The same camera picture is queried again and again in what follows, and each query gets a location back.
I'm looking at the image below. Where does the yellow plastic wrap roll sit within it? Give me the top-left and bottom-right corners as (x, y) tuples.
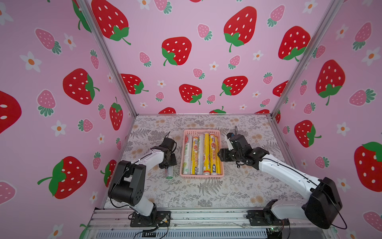
(209, 134), (220, 175)
(191, 136), (199, 175)
(203, 132), (211, 175)

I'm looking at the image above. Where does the white green plastic wrap roll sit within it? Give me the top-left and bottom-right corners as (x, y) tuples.
(183, 134), (193, 175)

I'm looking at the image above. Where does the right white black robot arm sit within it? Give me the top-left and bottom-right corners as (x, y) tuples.
(217, 132), (343, 229)

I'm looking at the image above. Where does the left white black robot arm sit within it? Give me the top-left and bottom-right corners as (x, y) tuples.
(108, 137), (177, 219)

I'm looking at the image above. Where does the pink perforated plastic basket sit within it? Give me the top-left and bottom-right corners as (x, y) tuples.
(180, 129), (224, 179)

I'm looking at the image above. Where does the floral patterned table mat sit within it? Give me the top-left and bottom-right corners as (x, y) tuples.
(122, 115), (301, 208)

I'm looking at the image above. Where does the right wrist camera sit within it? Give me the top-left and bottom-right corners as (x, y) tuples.
(226, 132), (238, 150)

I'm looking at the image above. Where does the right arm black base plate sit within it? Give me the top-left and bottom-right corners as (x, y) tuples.
(245, 210), (290, 227)

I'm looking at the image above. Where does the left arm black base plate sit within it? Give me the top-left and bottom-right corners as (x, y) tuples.
(129, 211), (171, 228)

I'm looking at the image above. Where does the right aluminium corner post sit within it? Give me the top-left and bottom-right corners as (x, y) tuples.
(270, 0), (344, 119)

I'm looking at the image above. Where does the aluminium corner post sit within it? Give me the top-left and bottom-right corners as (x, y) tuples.
(270, 0), (344, 119)
(78, 0), (137, 119)

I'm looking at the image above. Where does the aluminium rail frame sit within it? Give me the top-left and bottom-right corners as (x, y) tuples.
(81, 208), (340, 239)

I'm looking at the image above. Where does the left aluminium corner post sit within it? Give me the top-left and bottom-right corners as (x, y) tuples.
(78, 0), (137, 119)

